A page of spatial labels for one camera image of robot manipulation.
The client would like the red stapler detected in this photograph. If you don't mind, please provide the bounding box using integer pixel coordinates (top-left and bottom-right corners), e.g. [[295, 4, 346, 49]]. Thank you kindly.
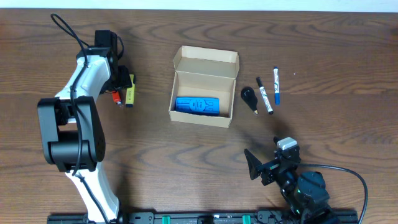
[[111, 91, 123, 108]]

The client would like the yellow highlighter pen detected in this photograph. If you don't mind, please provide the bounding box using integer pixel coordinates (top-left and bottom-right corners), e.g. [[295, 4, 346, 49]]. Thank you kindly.
[[125, 74, 136, 108]]

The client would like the black correction tape dispenser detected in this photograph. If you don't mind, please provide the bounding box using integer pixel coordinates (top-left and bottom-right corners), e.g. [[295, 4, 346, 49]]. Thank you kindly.
[[241, 86, 258, 114]]

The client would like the blue plastic block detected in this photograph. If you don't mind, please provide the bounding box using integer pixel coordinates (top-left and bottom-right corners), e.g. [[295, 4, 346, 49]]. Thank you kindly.
[[175, 97, 220, 116]]

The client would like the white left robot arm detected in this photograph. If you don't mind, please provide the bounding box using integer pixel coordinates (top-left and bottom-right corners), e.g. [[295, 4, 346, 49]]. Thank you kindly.
[[37, 30, 133, 223]]

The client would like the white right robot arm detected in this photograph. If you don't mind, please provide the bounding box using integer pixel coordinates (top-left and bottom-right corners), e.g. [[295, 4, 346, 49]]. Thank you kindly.
[[244, 145, 341, 223]]

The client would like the black whiteboard marker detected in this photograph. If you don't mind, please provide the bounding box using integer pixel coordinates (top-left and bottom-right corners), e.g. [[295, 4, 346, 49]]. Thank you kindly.
[[256, 77, 274, 114]]

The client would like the brown cardboard box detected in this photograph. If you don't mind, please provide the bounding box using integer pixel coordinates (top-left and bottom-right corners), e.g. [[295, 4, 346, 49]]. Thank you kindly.
[[169, 45, 239, 128]]

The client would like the blue whiteboard marker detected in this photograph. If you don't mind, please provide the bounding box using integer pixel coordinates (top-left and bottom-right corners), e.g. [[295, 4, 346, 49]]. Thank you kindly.
[[273, 67, 280, 105]]

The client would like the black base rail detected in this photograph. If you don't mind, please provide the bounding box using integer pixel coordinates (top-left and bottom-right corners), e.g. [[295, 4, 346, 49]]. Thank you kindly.
[[47, 210, 358, 224]]

